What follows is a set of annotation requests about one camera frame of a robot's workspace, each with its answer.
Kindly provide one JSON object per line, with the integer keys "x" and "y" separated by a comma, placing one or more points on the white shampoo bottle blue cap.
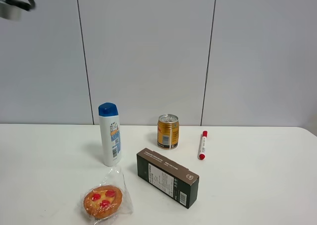
{"x": 110, "y": 133}

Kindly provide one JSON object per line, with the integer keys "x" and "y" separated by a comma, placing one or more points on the gold drink can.
{"x": 168, "y": 131}

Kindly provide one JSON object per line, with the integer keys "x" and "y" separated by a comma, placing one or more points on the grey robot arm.
{"x": 9, "y": 12}

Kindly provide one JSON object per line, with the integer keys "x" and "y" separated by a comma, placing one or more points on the red and white marker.
{"x": 202, "y": 146}

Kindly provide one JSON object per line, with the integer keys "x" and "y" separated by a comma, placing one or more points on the fruit tart pastry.
{"x": 104, "y": 203}

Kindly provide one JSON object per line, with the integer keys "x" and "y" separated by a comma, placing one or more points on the brown rectangular carton box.
{"x": 171, "y": 178}

